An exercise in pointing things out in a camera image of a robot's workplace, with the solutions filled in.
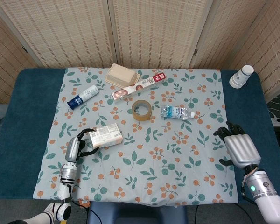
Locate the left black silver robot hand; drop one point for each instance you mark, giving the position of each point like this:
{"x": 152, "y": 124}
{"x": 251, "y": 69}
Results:
{"x": 72, "y": 149}

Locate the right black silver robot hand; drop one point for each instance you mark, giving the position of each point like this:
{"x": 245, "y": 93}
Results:
{"x": 242, "y": 149}

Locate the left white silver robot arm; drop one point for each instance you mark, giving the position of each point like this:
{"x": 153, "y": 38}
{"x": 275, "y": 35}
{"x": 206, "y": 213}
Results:
{"x": 68, "y": 172}

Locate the floral tablecloth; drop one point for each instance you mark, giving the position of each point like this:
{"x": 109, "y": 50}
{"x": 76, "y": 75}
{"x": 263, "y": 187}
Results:
{"x": 154, "y": 151}

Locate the long white red wrap box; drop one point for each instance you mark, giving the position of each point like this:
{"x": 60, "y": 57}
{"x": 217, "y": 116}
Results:
{"x": 140, "y": 86}

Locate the white bottle with blue cap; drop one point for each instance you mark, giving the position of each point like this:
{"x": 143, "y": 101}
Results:
{"x": 84, "y": 96}

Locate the dark blue table cover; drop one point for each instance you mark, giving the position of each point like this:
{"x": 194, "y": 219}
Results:
{"x": 25, "y": 116}

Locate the stack of white paper cups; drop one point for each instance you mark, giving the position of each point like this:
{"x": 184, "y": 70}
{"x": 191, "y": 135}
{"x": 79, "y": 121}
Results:
{"x": 240, "y": 77}

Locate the brown packing tape roll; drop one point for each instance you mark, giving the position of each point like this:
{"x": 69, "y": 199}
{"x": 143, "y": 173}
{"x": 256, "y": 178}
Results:
{"x": 141, "y": 116}

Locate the clear plastic water bottle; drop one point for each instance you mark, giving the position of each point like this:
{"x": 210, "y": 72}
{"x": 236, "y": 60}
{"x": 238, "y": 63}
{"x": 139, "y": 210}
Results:
{"x": 176, "y": 112}

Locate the beige lidded food container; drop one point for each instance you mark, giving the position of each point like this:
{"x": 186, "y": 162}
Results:
{"x": 120, "y": 75}

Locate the metal screen hinge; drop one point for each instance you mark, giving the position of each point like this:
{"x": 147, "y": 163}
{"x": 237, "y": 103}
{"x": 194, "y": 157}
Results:
{"x": 25, "y": 49}
{"x": 195, "y": 51}

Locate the woven folding screen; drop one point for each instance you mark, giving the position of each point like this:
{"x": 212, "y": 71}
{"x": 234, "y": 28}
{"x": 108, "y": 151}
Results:
{"x": 154, "y": 30}

